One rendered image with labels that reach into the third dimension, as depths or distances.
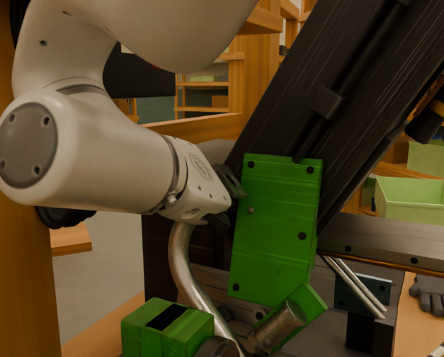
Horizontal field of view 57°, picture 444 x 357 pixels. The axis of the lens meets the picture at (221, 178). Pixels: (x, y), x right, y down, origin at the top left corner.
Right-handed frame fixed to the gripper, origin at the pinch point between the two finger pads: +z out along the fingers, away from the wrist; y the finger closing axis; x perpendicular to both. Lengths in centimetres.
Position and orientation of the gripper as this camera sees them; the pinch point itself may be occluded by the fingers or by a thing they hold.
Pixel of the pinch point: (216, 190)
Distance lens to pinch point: 57.1
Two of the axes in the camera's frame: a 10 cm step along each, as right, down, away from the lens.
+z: 4.1, 1.3, 9.0
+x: -7.5, 6.1, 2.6
